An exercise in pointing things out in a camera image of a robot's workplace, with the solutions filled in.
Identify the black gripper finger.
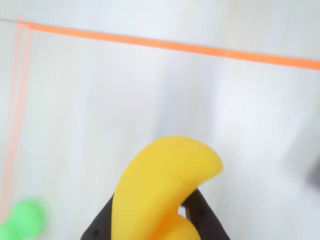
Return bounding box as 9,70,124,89
181,187,232,240
79,193,116,240

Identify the yellow banana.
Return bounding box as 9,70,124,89
111,136,224,240

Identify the green rubber duck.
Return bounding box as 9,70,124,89
0,198,47,240

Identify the orange tape line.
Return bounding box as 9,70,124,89
17,21,320,71

